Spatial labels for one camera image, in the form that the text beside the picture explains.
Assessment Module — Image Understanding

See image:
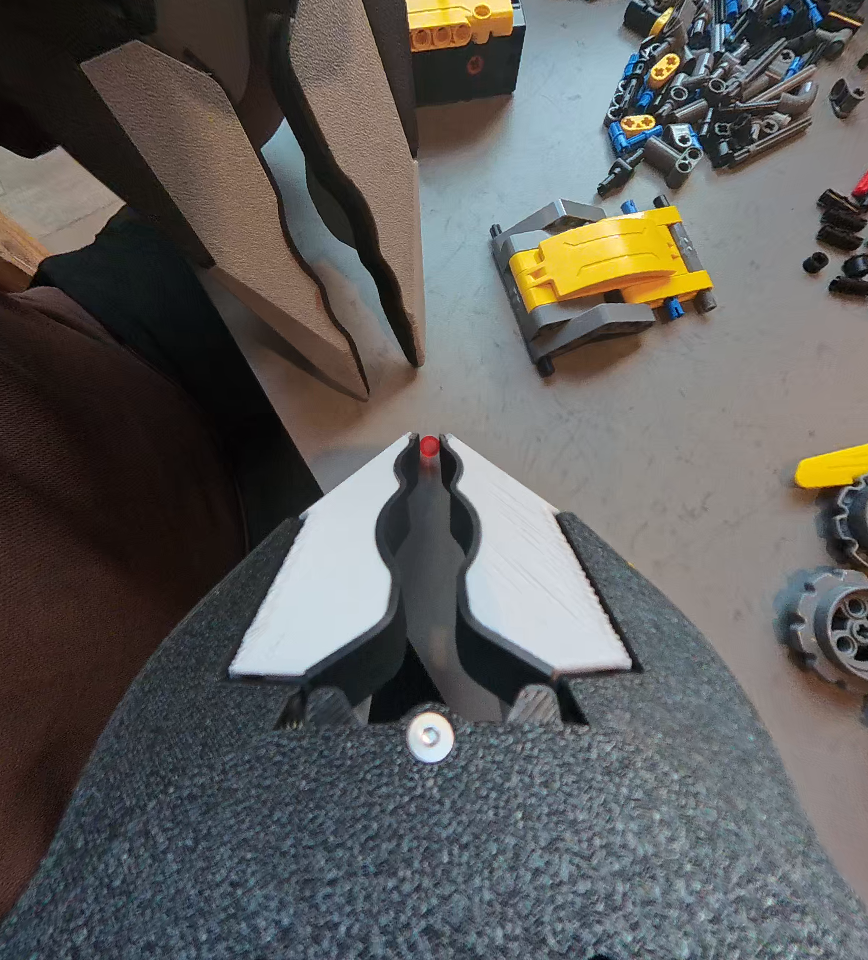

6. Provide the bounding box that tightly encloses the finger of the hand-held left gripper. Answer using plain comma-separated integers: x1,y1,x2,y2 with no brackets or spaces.
259,0,428,369
79,38,372,403

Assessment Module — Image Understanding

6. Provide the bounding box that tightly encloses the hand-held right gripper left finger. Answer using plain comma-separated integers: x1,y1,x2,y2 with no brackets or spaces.
229,434,438,709

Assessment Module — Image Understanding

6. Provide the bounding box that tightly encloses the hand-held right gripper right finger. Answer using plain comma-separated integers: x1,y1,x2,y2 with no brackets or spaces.
437,434,636,709

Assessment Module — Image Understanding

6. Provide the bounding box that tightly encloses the yellow and grey brick assembly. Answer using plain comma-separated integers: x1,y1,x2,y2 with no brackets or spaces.
490,198,717,376

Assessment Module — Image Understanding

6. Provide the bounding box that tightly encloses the grey desk with wooden edge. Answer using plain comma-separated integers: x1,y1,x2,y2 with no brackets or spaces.
202,0,868,960

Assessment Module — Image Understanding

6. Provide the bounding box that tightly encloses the black and yellow brick block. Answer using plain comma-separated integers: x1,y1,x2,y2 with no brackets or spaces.
407,0,527,106

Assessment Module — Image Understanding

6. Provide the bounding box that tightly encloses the small grey wheel hub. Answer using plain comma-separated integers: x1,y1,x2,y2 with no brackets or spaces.
775,567,868,694

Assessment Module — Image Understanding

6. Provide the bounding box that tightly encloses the large grey wheel hub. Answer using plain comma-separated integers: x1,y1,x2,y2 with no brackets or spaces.
820,468,868,586

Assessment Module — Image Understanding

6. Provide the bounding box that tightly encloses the yellow curved panel piece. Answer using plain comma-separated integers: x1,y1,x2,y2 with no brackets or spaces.
794,441,868,490

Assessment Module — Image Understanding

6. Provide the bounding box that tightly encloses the pile of blue grey connectors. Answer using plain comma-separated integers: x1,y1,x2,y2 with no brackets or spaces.
596,0,868,196

